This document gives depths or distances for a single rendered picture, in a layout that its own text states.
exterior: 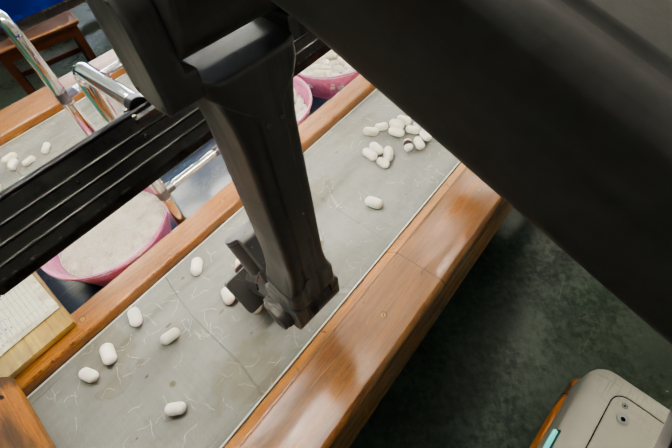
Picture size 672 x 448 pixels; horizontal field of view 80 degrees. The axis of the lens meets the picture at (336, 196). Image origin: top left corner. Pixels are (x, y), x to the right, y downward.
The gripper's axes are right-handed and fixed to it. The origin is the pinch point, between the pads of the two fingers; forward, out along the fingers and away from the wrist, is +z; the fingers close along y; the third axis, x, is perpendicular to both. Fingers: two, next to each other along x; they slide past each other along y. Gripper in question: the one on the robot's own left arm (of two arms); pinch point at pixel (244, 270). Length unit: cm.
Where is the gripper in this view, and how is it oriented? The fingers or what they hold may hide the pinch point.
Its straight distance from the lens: 74.7
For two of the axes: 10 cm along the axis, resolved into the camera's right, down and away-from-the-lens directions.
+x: 5.6, 7.7, 2.9
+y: -6.5, 6.3, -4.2
